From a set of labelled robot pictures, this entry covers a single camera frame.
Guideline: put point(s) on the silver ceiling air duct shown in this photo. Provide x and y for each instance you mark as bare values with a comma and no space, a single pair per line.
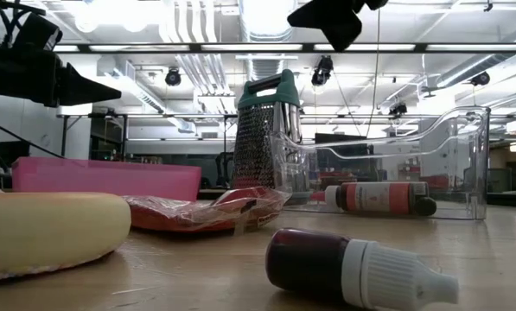
266,21

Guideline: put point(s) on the red-labelled food colouring bottle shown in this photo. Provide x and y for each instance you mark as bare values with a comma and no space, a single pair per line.
376,198

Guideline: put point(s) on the clear plastic bin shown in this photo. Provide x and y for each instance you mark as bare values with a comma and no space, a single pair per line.
475,164

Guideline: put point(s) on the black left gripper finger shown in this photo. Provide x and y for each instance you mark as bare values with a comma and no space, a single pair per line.
89,90

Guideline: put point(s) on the black aluminium rig frame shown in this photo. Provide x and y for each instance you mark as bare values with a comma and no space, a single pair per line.
195,47

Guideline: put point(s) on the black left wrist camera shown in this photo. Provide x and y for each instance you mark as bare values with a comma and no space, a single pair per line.
37,31

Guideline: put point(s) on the small dark white-capped bottle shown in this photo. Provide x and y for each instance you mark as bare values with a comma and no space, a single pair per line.
309,263

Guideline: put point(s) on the pink plastic bin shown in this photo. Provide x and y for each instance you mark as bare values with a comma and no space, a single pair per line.
110,179

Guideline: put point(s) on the yellow toy donut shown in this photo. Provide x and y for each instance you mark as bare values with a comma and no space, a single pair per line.
46,233

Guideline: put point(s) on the dark background monitor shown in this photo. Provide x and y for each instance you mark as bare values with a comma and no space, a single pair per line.
11,153

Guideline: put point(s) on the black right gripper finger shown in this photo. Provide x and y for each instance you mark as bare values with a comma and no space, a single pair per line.
326,13
344,36

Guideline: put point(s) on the red snack packet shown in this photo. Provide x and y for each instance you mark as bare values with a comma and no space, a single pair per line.
175,213

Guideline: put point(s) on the black ceiling spotlight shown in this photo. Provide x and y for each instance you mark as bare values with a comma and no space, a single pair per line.
173,77
480,78
398,109
322,70

